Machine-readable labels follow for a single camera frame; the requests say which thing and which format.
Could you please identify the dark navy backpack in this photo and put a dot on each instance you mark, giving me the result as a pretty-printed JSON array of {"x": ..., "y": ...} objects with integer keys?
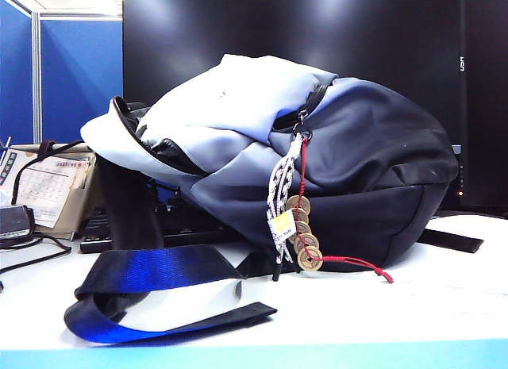
[{"x": 357, "y": 147}]

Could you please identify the large black monitor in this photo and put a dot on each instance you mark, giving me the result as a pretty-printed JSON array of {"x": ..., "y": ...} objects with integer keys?
[{"x": 278, "y": 24}]

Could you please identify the black keyboard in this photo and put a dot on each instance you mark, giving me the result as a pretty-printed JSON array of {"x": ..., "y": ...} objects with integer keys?
[{"x": 95, "y": 238}]

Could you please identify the beige desk calendar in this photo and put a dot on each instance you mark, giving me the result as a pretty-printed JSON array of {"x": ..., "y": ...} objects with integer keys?
[{"x": 51, "y": 186}]

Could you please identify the wide blue partition panel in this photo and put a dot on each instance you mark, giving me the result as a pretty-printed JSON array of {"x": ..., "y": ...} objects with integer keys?
[{"x": 79, "y": 75}]

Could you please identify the flat black bar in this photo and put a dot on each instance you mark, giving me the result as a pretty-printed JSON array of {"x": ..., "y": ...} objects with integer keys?
[{"x": 456, "y": 241}]

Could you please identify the black box device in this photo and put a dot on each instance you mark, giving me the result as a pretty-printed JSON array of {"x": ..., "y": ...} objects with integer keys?
[{"x": 14, "y": 222}]

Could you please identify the white printed paper card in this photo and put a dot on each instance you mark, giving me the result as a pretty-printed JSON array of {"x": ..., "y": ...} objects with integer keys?
[{"x": 4, "y": 166}]

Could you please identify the dark screen panel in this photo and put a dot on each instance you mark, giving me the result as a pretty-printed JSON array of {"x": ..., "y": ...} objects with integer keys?
[{"x": 488, "y": 87}]

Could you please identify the narrow blue partition panel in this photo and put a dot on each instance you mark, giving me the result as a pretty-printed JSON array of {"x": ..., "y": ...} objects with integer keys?
[{"x": 14, "y": 67}]

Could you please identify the grey aluminium partition post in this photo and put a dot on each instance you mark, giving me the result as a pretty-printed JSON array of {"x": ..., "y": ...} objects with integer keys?
[{"x": 36, "y": 79}]

